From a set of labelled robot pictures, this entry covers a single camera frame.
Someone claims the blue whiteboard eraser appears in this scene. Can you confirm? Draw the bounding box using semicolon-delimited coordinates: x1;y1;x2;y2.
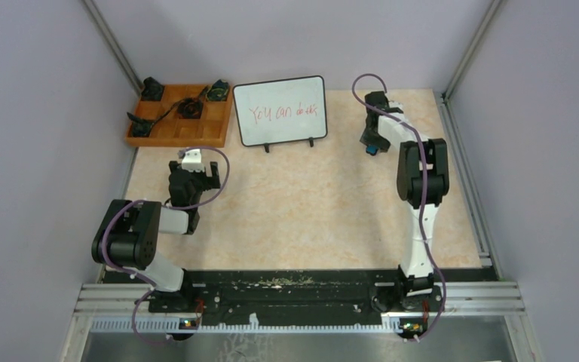
366;146;378;155

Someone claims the right aluminium side rail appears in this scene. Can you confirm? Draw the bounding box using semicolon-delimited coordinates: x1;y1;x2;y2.
434;92;501;279

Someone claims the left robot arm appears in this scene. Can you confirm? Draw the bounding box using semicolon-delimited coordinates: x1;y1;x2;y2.
91;161;222;313

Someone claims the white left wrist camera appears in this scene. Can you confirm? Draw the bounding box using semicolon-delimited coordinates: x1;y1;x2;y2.
180;149;205;173

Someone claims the aluminium front rail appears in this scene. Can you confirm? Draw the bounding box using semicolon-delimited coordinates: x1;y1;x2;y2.
74;281;525;316

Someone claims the right aluminium corner post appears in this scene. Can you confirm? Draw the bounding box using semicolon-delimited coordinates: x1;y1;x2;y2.
442;0;507;102

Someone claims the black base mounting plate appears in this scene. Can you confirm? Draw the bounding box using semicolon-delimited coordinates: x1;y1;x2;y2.
103;268;498;328

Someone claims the white slotted cable duct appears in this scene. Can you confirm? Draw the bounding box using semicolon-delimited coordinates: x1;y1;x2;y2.
90;313;403;334

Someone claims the orange wooden compartment tray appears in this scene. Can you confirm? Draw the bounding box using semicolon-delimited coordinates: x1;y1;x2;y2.
124;81;234;148

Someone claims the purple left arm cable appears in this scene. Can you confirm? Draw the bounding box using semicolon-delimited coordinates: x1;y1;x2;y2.
100;146;231;345

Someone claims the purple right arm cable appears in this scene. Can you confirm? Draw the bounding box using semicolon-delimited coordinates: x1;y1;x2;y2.
351;73;448;342

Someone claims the aluminium corner post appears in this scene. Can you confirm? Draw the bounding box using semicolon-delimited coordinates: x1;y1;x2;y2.
80;0;142;94
442;0;507;102

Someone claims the black part tray front-left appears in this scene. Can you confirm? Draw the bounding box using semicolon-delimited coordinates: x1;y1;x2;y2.
126;112;155;138

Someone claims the left aluminium corner post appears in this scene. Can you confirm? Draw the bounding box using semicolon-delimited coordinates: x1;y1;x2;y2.
80;0;142;94

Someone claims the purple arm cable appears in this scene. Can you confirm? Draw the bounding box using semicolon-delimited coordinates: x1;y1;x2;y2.
100;146;231;345
351;73;448;342

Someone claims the small black-framed whiteboard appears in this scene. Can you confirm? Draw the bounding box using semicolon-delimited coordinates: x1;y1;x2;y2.
232;75;328;152

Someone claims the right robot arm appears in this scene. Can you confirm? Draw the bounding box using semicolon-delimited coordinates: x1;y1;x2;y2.
360;90;450;311

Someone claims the black part tray back-right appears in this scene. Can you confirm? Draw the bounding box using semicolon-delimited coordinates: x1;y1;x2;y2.
205;79;230;102

